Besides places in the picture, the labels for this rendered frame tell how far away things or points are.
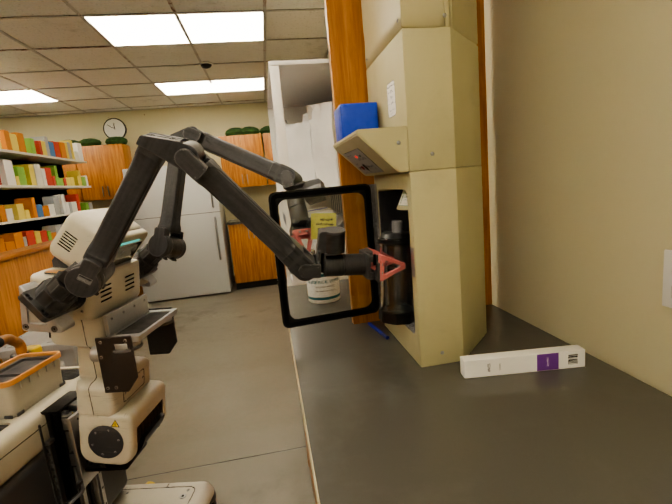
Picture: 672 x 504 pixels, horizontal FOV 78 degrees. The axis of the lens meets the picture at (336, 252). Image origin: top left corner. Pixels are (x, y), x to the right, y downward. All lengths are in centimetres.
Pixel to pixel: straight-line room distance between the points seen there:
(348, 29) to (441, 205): 64
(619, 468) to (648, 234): 47
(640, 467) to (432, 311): 47
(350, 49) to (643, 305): 100
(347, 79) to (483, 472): 106
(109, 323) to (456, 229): 95
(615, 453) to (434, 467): 29
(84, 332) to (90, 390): 16
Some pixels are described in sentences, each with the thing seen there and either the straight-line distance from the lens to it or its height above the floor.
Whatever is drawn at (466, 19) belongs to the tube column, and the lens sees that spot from 117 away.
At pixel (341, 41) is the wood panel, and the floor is 180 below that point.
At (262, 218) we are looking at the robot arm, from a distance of 100.
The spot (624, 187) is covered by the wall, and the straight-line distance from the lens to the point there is 109.
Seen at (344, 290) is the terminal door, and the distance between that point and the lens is 126.
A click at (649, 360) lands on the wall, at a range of 112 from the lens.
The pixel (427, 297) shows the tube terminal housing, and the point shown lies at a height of 111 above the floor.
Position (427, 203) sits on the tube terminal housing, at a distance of 98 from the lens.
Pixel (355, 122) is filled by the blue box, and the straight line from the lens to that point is 114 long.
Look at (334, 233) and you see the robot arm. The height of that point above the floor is 128.
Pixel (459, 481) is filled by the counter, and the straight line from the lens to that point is 74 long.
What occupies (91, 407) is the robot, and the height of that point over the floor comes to 83.
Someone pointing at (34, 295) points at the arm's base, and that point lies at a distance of 121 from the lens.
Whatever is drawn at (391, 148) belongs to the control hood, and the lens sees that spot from 95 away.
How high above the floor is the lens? 140
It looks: 10 degrees down
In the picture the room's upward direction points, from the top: 5 degrees counter-clockwise
